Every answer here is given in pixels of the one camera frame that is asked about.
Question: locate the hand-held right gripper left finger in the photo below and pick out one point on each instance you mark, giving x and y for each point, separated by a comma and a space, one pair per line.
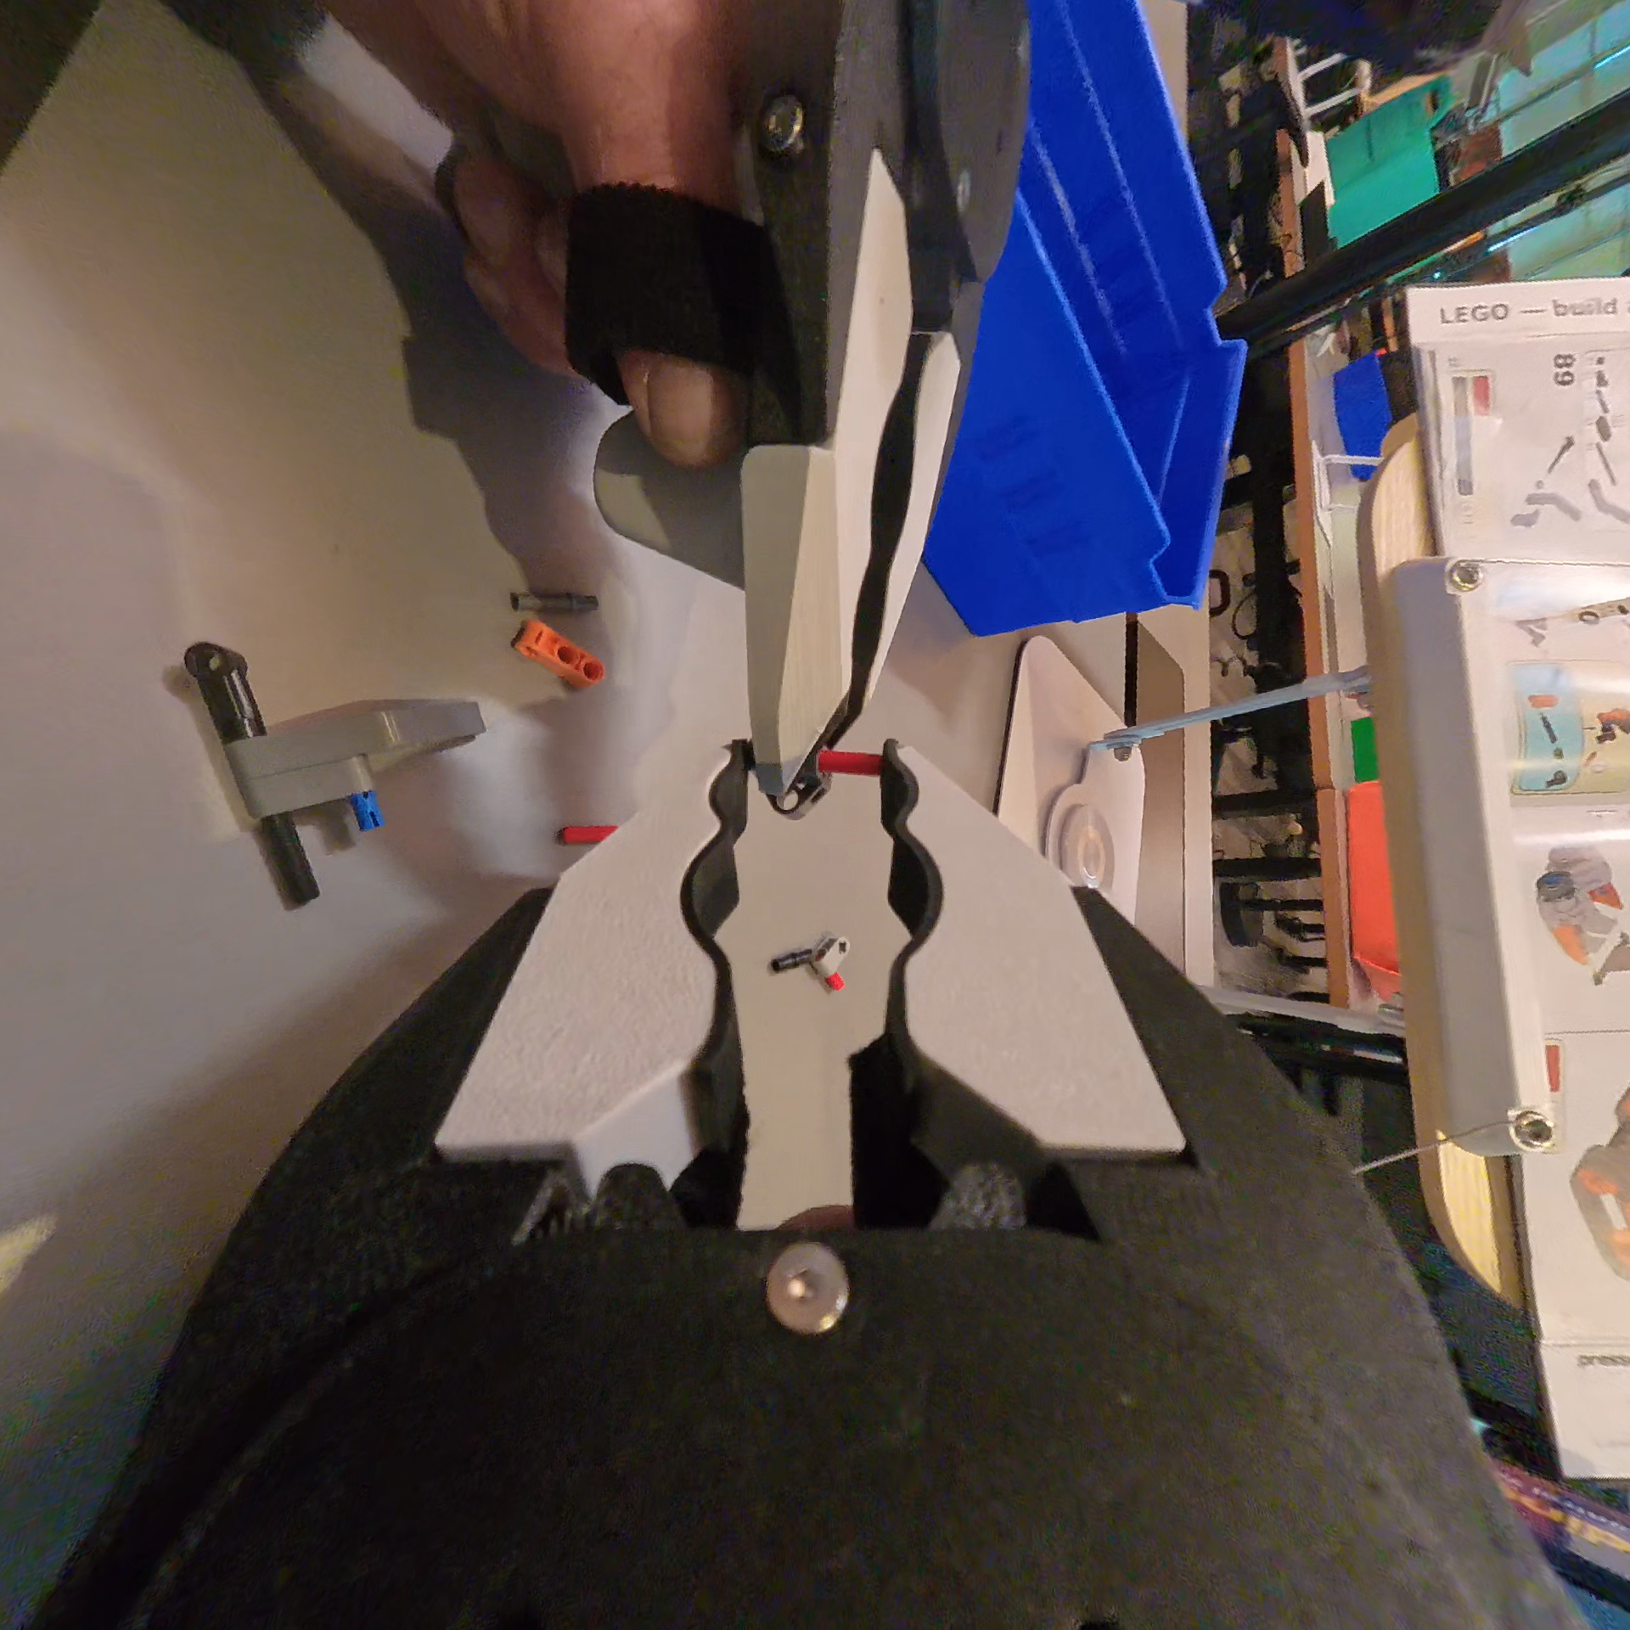
599, 1019

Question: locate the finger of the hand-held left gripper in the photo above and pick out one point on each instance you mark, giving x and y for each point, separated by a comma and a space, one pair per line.
928, 472
794, 612

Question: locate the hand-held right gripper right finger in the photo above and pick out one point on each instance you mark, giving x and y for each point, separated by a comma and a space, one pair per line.
1032, 1019

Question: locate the small red axle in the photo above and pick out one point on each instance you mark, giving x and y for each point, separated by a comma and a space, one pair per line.
850, 762
585, 834

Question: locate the dark grey connector piece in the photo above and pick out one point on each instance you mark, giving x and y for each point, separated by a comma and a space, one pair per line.
792, 796

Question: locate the orange connector piece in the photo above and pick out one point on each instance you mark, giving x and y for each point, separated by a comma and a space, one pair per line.
561, 653

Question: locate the person's left hand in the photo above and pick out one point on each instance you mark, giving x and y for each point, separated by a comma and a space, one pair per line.
573, 90

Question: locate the blue plastic bin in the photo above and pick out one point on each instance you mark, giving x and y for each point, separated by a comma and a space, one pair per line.
1094, 446

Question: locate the small white connector assembly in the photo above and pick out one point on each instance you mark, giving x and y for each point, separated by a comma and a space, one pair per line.
826, 948

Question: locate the grey axle pin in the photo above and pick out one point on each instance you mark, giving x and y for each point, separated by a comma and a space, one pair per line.
555, 601

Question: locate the orange storage bin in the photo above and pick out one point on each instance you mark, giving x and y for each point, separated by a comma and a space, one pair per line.
1370, 878

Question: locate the grey beam black axle assembly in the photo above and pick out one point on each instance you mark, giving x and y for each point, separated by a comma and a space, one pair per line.
331, 752

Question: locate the green storage bin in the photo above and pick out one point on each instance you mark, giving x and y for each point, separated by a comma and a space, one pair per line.
1363, 749

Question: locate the small blue bin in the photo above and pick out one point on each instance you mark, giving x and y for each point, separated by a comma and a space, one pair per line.
1363, 408

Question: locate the white booklet holder board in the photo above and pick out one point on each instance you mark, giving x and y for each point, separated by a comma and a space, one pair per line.
1450, 828

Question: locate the light wooden backing board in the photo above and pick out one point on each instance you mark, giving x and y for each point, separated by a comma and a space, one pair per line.
1387, 511

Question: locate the white instruction sheet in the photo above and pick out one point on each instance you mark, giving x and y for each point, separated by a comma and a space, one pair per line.
1502, 312

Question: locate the black metal post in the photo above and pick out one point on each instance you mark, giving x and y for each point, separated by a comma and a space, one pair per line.
1399, 243

